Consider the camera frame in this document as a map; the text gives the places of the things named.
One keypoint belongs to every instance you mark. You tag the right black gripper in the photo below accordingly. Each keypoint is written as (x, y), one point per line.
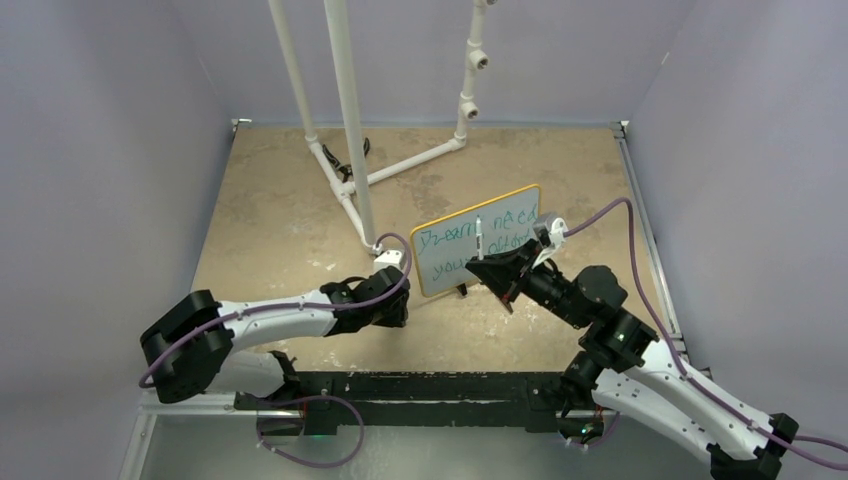
(500, 271)

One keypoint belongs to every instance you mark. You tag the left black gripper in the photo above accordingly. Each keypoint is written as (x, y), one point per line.
(396, 317)

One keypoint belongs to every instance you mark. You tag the white green marker pen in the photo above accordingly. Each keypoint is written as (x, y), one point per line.
(479, 238)

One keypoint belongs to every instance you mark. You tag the yellow framed whiteboard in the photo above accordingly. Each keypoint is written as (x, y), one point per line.
(443, 246)

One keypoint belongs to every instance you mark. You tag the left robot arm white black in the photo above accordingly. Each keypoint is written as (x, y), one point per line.
(202, 344)

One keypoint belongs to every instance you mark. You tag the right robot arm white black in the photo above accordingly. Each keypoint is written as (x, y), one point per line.
(623, 364)

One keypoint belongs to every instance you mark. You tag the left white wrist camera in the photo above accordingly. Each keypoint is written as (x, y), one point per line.
(389, 258)

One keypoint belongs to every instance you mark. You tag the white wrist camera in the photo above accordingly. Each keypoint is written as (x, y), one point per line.
(549, 230)
(389, 258)

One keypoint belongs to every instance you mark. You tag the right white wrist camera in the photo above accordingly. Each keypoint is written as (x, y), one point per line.
(549, 230)

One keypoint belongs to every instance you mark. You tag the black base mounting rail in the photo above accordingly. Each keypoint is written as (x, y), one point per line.
(318, 402)

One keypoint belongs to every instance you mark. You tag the white PVC pipe frame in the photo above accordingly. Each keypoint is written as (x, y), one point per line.
(354, 195)

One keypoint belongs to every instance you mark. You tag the aluminium extrusion frame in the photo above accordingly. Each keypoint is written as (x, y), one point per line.
(211, 401)

